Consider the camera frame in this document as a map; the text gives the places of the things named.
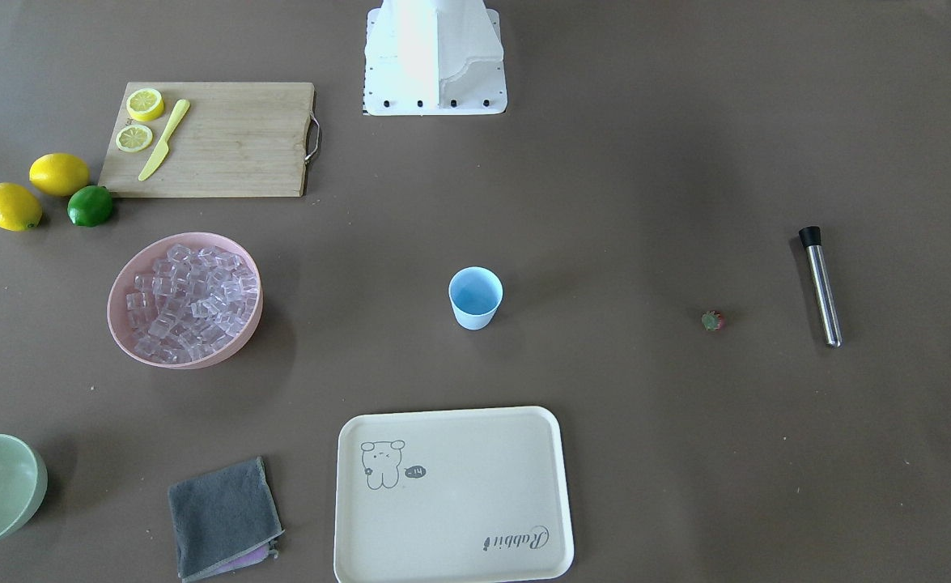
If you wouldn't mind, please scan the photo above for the yellow plastic knife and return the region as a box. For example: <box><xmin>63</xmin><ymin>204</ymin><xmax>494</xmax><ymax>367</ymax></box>
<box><xmin>138</xmin><ymin>99</ymin><xmax>191</xmax><ymax>181</ymax></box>

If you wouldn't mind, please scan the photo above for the green lime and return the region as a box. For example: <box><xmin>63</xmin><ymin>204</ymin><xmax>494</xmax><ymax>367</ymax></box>
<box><xmin>66</xmin><ymin>185</ymin><xmax>115</xmax><ymax>228</ymax></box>

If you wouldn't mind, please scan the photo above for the steel muddler black tip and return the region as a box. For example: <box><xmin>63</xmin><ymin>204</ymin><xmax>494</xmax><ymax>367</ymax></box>
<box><xmin>798</xmin><ymin>225</ymin><xmax>843</xmax><ymax>348</ymax></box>

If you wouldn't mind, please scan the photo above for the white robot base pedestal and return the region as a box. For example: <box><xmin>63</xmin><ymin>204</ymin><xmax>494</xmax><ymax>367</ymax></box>
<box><xmin>362</xmin><ymin>1</ymin><xmax>508</xmax><ymax>116</ymax></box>

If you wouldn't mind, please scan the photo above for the lemon slice lower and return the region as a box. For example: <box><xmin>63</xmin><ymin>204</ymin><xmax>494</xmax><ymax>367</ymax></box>
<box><xmin>113</xmin><ymin>123</ymin><xmax>154</xmax><ymax>154</ymax></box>

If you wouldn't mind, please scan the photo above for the lemon slice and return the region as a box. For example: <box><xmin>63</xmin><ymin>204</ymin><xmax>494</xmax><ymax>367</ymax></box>
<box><xmin>113</xmin><ymin>123</ymin><xmax>154</xmax><ymax>154</ymax></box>
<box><xmin>125</xmin><ymin>87</ymin><xmax>165</xmax><ymax>122</ymax></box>

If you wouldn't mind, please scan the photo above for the lemon slice upper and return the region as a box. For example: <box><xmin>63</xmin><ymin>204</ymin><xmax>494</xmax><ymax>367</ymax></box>
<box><xmin>125</xmin><ymin>87</ymin><xmax>165</xmax><ymax>122</ymax></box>

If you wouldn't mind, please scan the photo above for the pink bowl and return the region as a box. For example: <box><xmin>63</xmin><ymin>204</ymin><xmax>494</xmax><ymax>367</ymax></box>
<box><xmin>107</xmin><ymin>232</ymin><xmax>264</xmax><ymax>370</ymax></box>

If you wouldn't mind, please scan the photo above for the light blue cup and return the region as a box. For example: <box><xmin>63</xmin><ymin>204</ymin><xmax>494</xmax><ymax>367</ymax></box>
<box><xmin>447</xmin><ymin>266</ymin><xmax>503</xmax><ymax>330</ymax></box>

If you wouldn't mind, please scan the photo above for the pile of ice cubes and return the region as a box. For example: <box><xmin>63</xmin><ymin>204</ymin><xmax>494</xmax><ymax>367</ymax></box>
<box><xmin>125</xmin><ymin>244</ymin><xmax>259</xmax><ymax>364</ymax></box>

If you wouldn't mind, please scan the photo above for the cream rabbit tray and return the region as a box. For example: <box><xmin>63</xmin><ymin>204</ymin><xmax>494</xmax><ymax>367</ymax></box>
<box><xmin>333</xmin><ymin>406</ymin><xmax>575</xmax><ymax>582</ymax></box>

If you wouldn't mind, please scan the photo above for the small strawberry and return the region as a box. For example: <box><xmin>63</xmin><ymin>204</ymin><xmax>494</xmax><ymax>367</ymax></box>
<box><xmin>700</xmin><ymin>310</ymin><xmax>726</xmax><ymax>331</ymax></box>

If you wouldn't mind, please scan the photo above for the yellow lemon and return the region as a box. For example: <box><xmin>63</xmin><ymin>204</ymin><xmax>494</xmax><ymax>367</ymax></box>
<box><xmin>30</xmin><ymin>152</ymin><xmax>91</xmax><ymax>197</ymax></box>
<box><xmin>0</xmin><ymin>182</ymin><xmax>45</xmax><ymax>232</ymax></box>

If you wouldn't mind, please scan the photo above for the grey folded cloth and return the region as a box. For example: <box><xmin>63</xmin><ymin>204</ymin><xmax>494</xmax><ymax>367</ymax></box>
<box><xmin>168</xmin><ymin>457</ymin><xmax>284</xmax><ymax>582</ymax></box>

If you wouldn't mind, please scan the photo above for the wooden cutting board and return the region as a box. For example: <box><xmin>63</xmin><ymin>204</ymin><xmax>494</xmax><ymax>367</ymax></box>
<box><xmin>97</xmin><ymin>81</ymin><xmax>319</xmax><ymax>198</ymax></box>

